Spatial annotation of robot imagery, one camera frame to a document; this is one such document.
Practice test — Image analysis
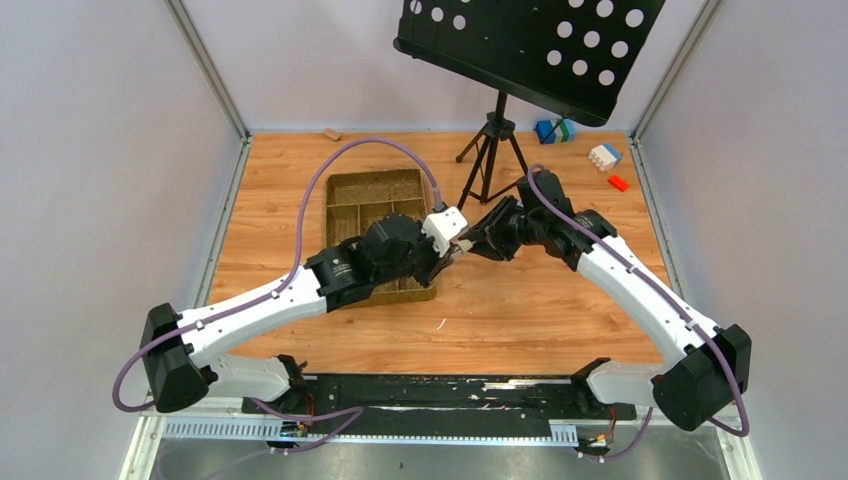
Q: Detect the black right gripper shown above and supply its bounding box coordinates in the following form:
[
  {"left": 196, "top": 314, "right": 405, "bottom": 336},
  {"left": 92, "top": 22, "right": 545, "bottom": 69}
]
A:
[{"left": 460, "top": 195, "right": 544, "bottom": 262}]

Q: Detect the beige leather card holder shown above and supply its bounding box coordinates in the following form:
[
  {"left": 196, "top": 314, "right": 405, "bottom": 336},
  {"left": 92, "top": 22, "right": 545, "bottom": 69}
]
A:
[{"left": 450, "top": 239, "right": 474, "bottom": 256}]

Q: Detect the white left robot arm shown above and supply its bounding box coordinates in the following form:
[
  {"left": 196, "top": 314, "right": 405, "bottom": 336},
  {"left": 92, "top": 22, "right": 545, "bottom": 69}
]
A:
[{"left": 140, "top": 207, "right": 468, "bottom": 413}]

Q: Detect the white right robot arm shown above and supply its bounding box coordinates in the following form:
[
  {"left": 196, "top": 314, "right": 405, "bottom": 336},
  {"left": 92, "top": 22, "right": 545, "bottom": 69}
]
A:
[{"left": 462, "top": 165, "right": 752, "bottom": 437}]

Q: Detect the woven straw divided tray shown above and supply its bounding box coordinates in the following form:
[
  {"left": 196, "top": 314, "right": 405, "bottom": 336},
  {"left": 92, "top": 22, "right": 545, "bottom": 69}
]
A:
[{"left": 324, "top": 169, "right": 437, "bottom": 309}]

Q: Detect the blue green toy block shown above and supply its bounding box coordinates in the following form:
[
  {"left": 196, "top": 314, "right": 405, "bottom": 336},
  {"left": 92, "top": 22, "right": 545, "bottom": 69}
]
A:
[{"left": 534, "top": 118, "right": 577, "bottom": 145}]

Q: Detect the red toy block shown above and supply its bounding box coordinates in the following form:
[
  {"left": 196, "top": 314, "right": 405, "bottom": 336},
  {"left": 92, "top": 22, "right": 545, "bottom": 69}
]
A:
[{"left": 608, "top": 175, "right": 630, "bottom": 192}]

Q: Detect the white blue toy block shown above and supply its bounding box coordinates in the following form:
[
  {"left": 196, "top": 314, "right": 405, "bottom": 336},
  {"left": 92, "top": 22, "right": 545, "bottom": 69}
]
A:
[{"left": 587, "top": 143, "right": 623, "bottom": 172}]

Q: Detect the small wooden block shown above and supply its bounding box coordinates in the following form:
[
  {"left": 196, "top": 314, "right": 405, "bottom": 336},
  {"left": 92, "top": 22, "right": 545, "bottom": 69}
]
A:
[{"left": 323, "top": 128, "right": 342, "bottom": 142}]

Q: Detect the black music stand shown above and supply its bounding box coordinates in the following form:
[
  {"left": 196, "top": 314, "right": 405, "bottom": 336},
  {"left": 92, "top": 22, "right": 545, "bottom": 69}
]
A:
[{"left": 393, "top": 0, "right": 664, "bottom": 204}]

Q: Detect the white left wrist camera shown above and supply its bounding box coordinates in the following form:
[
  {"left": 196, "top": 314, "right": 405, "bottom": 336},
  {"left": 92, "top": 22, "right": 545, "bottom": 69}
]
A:
[{"left": 422, "top": 206, "right": 469, "bottom": 258}]

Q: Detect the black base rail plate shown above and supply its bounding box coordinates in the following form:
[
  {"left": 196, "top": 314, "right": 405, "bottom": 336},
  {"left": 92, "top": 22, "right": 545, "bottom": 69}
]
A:
[{"left": 267, "top": 373, "right": 636, "bottom": 421}]

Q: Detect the white slotted cable duct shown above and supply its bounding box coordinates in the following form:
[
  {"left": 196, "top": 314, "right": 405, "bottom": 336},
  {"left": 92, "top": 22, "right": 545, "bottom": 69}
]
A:
[{"left": 161, "top": 417, "right": 579, "bottom": 447}]

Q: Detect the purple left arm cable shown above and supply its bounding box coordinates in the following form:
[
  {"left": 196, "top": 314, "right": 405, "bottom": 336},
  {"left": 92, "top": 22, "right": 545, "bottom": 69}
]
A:
[{"left": 111, "top": 137, "right": 445, "bottom": 413}]

